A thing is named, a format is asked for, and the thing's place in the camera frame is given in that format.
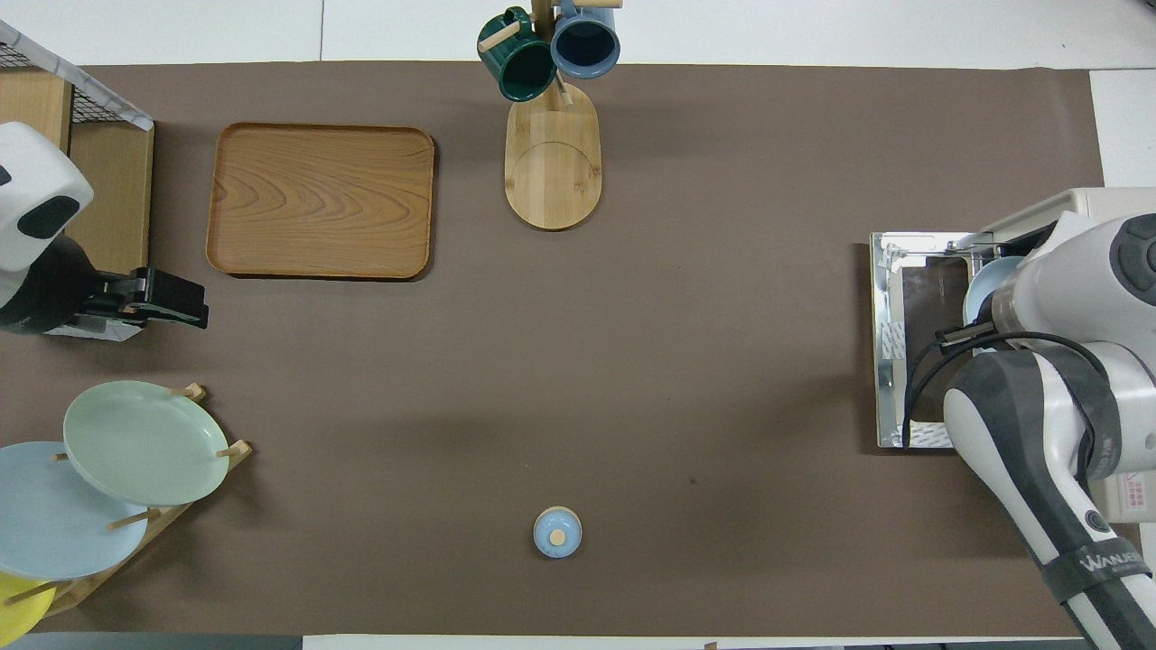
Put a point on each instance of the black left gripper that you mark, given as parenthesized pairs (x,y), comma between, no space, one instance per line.
(117,298)

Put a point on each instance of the glass oven door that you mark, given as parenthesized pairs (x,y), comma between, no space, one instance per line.
(930,298)

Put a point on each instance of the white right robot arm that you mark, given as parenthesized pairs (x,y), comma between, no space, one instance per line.
(1066,433)

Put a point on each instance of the white toaster oven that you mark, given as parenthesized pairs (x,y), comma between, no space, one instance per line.
(1111,200)

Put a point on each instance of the pale green plate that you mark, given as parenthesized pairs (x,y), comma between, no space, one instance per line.
(144,442)

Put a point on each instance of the wooden plate rack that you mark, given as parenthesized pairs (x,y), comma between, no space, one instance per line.
(233,449)

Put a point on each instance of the wooden serving tray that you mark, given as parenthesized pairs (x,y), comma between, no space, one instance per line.
(316,199)

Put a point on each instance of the white grid-patterned cloth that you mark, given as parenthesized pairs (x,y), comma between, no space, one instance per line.
(117,113)

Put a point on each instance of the light blue racked plate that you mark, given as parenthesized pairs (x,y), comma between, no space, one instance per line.
(54,524)

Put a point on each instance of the yellow plate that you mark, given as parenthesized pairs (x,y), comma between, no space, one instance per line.
(18,614)

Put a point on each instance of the wooden mug tree stand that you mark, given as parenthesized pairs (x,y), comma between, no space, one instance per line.
(551,171)

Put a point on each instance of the dark green ceramic mug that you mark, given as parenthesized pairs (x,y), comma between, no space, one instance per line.
(519,68)

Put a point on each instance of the blue ceramic mug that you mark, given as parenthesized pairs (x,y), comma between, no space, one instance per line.
(585,45)

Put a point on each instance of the brown table mat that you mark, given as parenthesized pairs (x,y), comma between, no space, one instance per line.
(677,316)

